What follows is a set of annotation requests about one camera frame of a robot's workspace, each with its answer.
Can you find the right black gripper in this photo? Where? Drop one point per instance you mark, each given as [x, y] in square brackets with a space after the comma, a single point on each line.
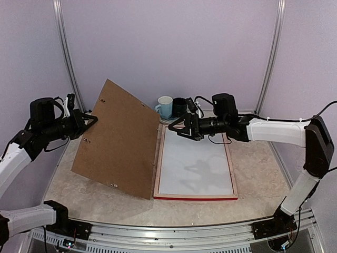
[188, 124]

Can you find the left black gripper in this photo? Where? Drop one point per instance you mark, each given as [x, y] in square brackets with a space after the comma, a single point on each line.
[77, 116]

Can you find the red and dark photo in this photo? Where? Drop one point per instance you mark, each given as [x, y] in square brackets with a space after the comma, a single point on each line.
[194, 168]

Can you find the brown backing board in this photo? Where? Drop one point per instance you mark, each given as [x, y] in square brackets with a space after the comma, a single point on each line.
[119, 149]

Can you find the red and wood picture frame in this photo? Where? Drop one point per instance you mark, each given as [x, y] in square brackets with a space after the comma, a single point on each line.
[234, 189]

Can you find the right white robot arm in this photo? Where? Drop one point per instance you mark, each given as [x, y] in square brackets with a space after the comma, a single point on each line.
[311, 134]

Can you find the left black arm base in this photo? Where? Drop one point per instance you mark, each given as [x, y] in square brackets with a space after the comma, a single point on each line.
[66, 226]

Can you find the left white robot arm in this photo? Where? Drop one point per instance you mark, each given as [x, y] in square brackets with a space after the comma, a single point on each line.
[18, 154]

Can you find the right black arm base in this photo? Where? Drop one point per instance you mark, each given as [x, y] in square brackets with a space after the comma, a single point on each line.
[280, 223]

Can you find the white plate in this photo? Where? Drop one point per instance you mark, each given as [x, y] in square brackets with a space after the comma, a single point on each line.
[167, 121]

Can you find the dark green mug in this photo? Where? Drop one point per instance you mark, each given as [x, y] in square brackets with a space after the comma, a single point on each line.
[179, 107]

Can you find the light blue mug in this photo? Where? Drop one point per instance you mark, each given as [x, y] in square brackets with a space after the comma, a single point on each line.
[164, 107]

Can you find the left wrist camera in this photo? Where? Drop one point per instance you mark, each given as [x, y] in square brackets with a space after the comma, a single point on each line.
[69, 105]

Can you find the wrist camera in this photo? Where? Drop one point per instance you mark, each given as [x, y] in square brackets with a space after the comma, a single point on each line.
[194, 107]
[69, 105]

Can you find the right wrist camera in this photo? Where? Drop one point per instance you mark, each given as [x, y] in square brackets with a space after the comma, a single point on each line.
[194, 107]

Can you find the left aluminium corner post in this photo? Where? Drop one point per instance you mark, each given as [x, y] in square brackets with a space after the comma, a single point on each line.
[57, 5]

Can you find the aluminium corner post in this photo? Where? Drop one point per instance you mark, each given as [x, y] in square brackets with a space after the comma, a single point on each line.
[272, 55]
[57, 5]

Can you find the right aluminium corner post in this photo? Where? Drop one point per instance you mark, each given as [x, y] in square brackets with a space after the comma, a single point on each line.
[272, 55]

